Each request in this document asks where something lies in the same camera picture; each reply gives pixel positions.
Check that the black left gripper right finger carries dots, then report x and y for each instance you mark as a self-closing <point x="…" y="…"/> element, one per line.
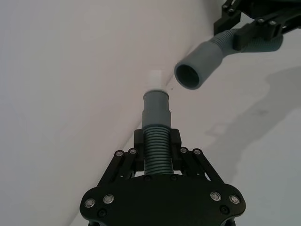
<point x="176" y="150"/>

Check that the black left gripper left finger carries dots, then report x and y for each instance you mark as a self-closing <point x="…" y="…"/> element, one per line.
<point x="138" y="150"/>

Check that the small white block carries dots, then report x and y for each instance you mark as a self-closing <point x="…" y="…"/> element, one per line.
<point x="155" y="78"/>

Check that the white table cloth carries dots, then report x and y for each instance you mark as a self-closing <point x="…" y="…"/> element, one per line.
<point x="235" y="141"/>

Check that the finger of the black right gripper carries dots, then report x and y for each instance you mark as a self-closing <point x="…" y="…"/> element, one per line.
<point x="227" y="22"/>
<point x="256" y="33"/>

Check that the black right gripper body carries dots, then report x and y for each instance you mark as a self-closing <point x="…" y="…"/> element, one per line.
<point x="275" y="5"/>

